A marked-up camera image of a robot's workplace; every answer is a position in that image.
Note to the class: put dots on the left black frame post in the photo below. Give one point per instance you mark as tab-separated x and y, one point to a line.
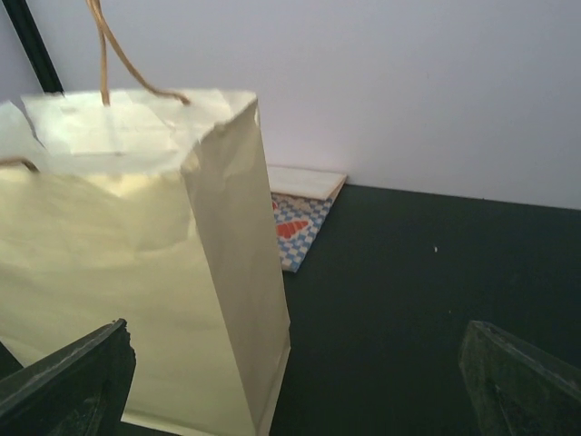
31	40

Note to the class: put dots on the cream paper bag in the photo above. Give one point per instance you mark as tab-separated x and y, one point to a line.
152	206

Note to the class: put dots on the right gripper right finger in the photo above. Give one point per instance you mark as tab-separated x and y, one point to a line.
514	387

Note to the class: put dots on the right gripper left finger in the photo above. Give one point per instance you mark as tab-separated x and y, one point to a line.
81	389

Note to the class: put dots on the blue checkered bakery bag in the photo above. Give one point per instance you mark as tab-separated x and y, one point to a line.
301	201

